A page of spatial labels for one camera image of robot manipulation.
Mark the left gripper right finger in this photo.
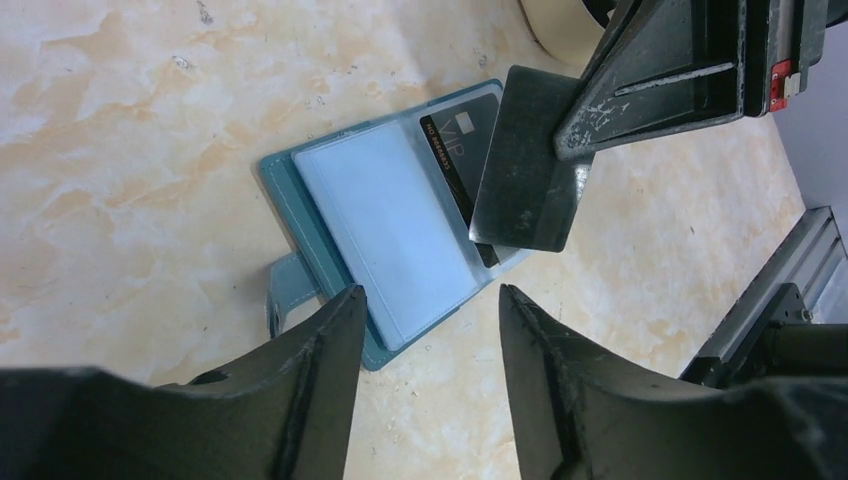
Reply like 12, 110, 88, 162
499, 284, 847, 479

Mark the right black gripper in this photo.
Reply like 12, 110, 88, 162
554, 0, 829, 160

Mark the black credit card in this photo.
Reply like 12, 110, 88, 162
469, 65, 594, 253

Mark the dark card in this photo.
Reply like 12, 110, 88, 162
411, 90, 501, 271

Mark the blue leather card holder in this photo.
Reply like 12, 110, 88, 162
258, 80, 527, 371

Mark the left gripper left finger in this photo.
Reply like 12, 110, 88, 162
1, 286, 367, 479

